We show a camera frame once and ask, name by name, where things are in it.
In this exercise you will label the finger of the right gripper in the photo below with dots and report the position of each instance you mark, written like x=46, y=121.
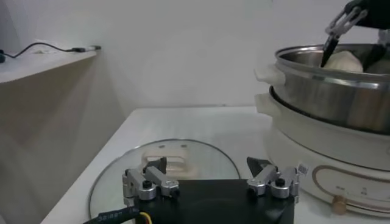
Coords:
x=375, y=54
x=330, y=47

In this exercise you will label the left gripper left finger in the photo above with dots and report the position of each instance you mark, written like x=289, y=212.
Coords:
x=158, y=179

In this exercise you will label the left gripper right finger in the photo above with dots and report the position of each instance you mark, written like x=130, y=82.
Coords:
x=268, y=176

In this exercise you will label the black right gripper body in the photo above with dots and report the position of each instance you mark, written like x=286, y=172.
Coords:
x=376, y=13

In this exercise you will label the white steamed baozi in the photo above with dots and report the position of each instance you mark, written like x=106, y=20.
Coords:
x=344, y=62

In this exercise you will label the glass pot lid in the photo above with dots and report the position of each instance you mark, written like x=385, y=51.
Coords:
x=207, y=164

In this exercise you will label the stainless steel steamer basket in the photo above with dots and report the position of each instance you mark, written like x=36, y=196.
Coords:
x=320, y=97

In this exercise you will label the white electric cooker base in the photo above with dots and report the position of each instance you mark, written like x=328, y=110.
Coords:
x=304, y=146

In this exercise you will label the grey adapter plug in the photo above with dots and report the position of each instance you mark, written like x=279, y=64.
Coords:
x=95, y=47

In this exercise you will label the white side desk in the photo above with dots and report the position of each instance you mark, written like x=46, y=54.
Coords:
x=36, y=65

